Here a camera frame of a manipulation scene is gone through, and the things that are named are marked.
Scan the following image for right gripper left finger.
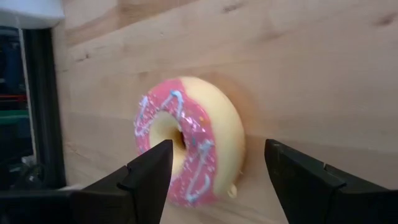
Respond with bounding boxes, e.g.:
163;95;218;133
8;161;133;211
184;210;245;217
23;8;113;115
0;139;174;224

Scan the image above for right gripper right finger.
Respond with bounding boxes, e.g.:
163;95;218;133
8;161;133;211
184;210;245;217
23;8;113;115
265;138;398;224

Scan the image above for large pink frosted donut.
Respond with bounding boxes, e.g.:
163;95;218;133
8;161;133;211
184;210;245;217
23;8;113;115
133;76;247;208

